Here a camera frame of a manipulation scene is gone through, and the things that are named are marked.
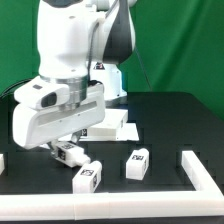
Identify white obstacle fence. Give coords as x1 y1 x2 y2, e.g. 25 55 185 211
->
0 151 224 221

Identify white square table top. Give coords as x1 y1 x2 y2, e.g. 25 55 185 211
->
81 109 128 140

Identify white block left edge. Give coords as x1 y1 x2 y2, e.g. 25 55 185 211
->
0 154 5 175

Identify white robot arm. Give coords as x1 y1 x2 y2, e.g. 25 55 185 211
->
13 0 137 149

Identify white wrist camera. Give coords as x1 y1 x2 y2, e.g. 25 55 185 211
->
14 77 70 110

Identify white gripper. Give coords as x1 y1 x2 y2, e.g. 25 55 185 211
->
12 84 105 157

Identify white apriltag base sheet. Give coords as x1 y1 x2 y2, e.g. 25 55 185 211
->
81 123 139 141

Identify black cables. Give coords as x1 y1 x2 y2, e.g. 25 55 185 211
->
0 78 34 98

